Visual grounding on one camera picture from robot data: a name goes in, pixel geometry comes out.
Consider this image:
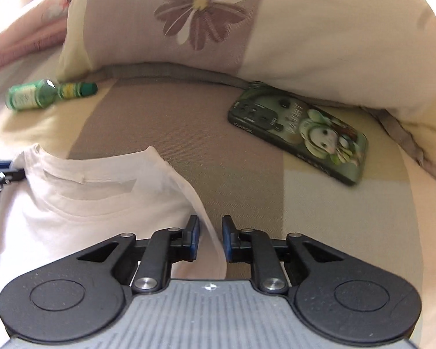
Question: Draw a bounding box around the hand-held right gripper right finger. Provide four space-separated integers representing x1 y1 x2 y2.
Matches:
221 215 346 294

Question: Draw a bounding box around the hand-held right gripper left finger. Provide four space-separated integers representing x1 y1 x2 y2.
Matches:
76 214 201 294

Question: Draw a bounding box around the white printed t-shirt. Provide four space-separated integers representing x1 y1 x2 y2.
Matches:
0 143 228 280

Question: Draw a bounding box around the green glass bottle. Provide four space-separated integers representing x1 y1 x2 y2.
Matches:
7 79 99 110

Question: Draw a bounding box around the striped bed sheet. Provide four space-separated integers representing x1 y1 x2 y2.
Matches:
0 49 436 349

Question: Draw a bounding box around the dark book under pillow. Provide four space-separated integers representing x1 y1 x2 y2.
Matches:
228 81 369 187

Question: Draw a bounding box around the folded pink floral quilt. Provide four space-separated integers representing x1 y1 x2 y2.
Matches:
0 0 84 77

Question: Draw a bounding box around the floral cream pillow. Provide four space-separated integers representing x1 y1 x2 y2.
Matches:
56 0 436 186

